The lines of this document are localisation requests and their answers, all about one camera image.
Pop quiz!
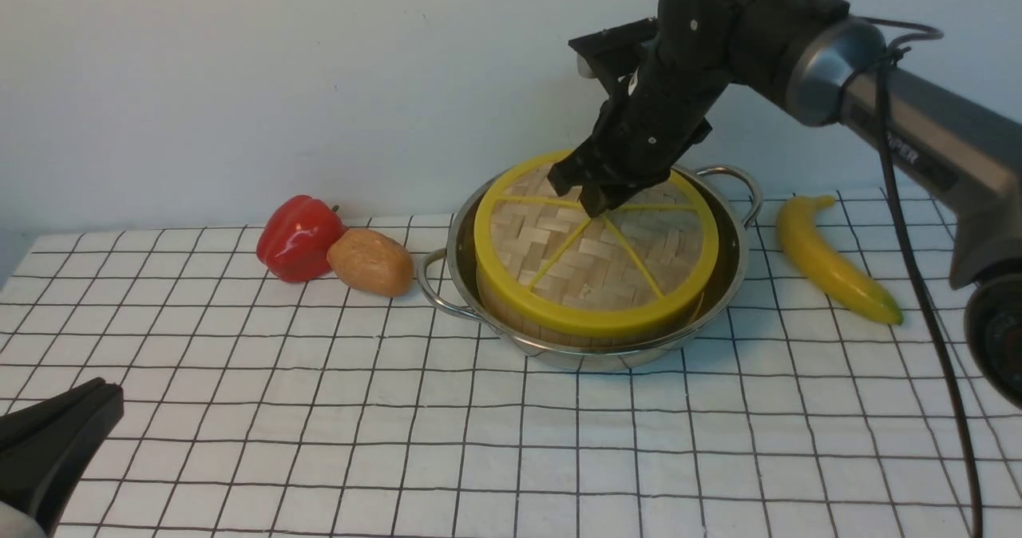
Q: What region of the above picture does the brown bread roll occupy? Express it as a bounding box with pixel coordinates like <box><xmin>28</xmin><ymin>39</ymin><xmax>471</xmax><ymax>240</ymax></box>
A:
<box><xmin>327</xmin><ymin>228</ymin><xmax>414</xmax><ymax>298</ymax></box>

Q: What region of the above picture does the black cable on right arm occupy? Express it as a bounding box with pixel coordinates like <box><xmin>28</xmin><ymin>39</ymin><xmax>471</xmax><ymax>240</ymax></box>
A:
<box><xmin>858</xmin><ymin>16</ymin><xmax>984</xmax><ymax>538</ymax></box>

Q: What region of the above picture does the woven bamboo steamer lid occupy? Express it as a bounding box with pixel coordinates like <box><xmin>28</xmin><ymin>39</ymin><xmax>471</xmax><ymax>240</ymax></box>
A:
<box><xmin>472</xmin><ymin>152</ymin><xmax>721</xmax><ymax>346</ymax></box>

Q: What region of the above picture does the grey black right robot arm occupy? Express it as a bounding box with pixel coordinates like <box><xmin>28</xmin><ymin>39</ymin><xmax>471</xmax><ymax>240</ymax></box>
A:
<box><xmin>548</xmin><ymin>0</ymin><xmax>1021</xmax><ymax>405</ymax></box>

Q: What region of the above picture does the white checkered tablecloth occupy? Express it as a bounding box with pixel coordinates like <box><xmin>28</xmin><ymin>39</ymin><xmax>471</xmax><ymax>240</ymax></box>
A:
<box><xmin>1</xmin><ymin>190</ymin><xmax>971</xmax><ymax>537</ymax></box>

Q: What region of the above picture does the bamboo steamer basket yellow rim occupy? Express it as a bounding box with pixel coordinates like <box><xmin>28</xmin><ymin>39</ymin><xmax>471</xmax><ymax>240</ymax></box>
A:
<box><xmin>476</xmin><ymin>266</ymin><xmax>711</xmax><ymax>349</ymax></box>

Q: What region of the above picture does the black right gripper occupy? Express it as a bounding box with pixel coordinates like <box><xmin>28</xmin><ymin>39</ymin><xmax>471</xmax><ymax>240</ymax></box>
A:
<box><xmin>547</xmin><ymin>43</ymin><xmax>731</xmax><ymax>218</ymax></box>

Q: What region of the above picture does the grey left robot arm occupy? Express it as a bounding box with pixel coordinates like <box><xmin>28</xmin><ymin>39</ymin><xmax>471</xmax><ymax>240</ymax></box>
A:
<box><xmin>1</xmin><ymin>378</ymin><xmax>124</xmax><ymax>537</ymax></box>

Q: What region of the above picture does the red bell pepper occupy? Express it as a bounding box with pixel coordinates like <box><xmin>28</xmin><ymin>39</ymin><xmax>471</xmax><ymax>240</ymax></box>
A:
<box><xmin>256</xmin><ymin>195</ymin><xmax>349</xmax><ymax>283</ymax></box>

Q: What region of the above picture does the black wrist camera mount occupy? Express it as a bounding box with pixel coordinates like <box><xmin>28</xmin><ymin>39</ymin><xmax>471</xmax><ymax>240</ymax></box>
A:
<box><xmin>567</xmin><ymin>18</ymin><xmax>658</xmax><ymax>95</ymax></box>

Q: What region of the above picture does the stainless steel two-handled pot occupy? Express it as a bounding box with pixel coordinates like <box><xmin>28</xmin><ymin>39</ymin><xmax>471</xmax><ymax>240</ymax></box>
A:
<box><xmin>416</xmin><ymin>164</ymin><xmax>764</xmax><ymax>372</ymax></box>

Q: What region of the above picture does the yellow banana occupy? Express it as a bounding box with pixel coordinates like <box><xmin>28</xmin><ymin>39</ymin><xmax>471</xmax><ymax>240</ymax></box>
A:
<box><xmin>776</xmin><ymin>196</ymin><xmax>904</xmax><ymax>326</ymax></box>

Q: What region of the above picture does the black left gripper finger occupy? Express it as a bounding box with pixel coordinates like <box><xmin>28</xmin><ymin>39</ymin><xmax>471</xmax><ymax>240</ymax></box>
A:
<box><xmin>1</xmin><ymin>378</ymin><xmax>124</xmax><ymax>535</ymax></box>

